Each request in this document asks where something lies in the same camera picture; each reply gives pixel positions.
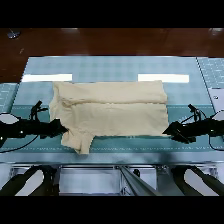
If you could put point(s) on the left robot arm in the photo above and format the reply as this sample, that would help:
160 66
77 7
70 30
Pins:
20 128

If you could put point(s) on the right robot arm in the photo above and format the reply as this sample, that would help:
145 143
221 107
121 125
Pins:
208 126

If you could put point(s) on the silver frame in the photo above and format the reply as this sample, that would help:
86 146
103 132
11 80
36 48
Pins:
133 180

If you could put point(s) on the cream T-shirt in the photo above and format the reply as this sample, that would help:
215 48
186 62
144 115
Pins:
110 113

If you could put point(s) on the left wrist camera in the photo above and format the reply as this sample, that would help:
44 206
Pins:
36 109

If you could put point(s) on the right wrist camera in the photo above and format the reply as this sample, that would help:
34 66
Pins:
195 111

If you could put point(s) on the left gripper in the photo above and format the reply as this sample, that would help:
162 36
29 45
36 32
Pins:
55 128

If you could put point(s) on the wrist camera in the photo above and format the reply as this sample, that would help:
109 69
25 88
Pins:
36 109
195 111

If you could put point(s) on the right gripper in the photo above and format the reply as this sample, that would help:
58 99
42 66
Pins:
178 132

